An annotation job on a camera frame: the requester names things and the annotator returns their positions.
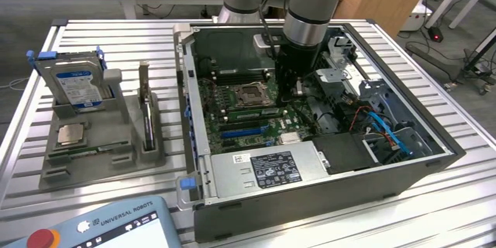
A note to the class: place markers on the black plastic shroud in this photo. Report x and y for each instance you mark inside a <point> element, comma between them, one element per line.
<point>341,152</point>

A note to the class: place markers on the hard disk in blue caddy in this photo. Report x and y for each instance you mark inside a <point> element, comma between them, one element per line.
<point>78,85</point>

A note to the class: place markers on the graphics card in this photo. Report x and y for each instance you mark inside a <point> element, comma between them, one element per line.
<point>147,120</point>

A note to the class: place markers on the small silver heat sink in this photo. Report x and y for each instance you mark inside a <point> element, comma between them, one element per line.
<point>291,137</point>

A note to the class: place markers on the silver power supply unit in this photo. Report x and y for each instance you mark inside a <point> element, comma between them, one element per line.
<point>233,178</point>

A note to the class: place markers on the black open PC case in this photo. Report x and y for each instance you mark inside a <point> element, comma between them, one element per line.
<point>310,201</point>

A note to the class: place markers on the black device with red light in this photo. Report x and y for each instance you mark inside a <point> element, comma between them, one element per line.
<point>435,34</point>

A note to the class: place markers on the grey-blue disk bay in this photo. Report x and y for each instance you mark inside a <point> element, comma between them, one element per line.
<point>411,140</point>

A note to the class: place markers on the red emergency stop button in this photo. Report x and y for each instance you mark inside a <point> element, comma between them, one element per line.
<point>41,239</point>

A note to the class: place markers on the green motherboard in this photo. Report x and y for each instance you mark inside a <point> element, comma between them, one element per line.
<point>217,114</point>

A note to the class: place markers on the silver metal disk bay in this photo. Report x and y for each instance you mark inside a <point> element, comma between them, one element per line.
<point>330,75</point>

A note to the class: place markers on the black cooling fan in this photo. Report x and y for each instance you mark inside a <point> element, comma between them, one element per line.
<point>347,114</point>

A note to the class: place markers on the CPU socket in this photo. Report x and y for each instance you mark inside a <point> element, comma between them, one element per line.
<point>250,94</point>

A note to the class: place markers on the green RAM stick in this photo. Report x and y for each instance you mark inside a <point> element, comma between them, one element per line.
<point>83,151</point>
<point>253,114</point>

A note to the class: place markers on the white floor unit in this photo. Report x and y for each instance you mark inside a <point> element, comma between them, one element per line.
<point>417,18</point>

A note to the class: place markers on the silver CPU chip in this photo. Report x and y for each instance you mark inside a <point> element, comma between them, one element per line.
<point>71,135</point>

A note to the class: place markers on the blue case latch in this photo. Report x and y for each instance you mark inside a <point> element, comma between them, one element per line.
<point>187,184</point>

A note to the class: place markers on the blue expansion slot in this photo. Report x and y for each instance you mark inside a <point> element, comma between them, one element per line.
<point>241,133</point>

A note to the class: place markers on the black wheeled stand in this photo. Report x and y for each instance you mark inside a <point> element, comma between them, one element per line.
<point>426,55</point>

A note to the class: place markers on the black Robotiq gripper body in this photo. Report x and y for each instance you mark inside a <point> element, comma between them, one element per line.
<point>298,59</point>

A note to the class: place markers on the grey parts rack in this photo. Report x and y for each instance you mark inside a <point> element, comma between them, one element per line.
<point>109,127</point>

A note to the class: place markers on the blue-grey teach pendant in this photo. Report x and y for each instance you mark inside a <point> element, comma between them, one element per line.
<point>117,210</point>

